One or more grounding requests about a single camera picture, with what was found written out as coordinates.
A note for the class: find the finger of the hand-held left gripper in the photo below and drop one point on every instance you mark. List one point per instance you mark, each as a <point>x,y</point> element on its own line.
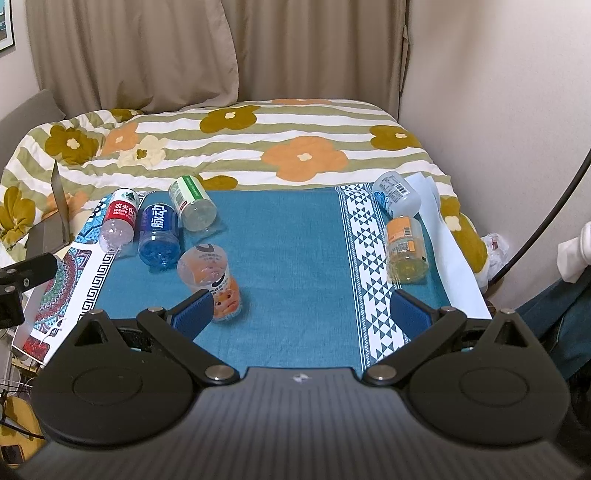
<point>27,270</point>

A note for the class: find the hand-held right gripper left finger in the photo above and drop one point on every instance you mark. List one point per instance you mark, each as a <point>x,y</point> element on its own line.
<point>194,316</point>

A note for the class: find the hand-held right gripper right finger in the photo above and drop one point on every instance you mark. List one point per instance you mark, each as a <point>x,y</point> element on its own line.
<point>408,316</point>

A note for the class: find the colourful mandala printed cloth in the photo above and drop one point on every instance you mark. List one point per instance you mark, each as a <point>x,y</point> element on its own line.
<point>64,286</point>

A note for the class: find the orange cartoon label plastic bottle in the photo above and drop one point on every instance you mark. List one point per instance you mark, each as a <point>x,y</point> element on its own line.
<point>207,272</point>

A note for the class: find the grey laptop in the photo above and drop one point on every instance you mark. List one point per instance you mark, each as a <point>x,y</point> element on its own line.
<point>53,217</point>

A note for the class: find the orange label clear bottle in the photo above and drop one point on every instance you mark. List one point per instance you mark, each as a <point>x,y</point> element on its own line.
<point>406,249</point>

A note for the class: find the white cloth sheet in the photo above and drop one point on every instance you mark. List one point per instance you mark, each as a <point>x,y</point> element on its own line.
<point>455,258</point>

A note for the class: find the blue plastic drink bottle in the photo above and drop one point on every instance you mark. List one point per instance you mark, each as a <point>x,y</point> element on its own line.
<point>159,235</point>

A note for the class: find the red label water bottle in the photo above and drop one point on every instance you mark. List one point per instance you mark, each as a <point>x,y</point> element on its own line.
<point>119,217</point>

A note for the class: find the crumpled plastic bag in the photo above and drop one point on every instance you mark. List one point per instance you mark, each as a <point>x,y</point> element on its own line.
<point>495,251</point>

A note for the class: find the blue patterned tablecloth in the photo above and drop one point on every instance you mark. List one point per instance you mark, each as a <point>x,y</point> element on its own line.
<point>286,258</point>

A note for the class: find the green label clear bottle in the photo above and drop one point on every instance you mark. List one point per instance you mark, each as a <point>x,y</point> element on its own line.
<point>191,201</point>

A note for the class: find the clear blue label bottle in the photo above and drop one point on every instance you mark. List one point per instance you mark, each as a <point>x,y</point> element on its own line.
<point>397,193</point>

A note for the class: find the person's jeans leg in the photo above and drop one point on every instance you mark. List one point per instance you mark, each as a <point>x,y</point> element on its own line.
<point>554,323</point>

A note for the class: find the grey upholstered headboard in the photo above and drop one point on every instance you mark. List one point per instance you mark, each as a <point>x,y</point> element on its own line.
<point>23,120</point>

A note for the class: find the yellow object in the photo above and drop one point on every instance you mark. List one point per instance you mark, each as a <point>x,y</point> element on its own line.
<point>16,429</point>

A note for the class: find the white cloth bundle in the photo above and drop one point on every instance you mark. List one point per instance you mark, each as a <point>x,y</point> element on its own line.
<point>577,254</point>

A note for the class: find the floral striped blanket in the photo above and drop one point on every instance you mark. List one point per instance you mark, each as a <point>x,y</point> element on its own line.
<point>295,138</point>

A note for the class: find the beige curtain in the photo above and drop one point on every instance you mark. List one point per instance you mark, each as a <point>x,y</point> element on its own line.
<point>184,50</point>

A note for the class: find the framed wall picture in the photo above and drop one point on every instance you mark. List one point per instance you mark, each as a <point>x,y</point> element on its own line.
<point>5,23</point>

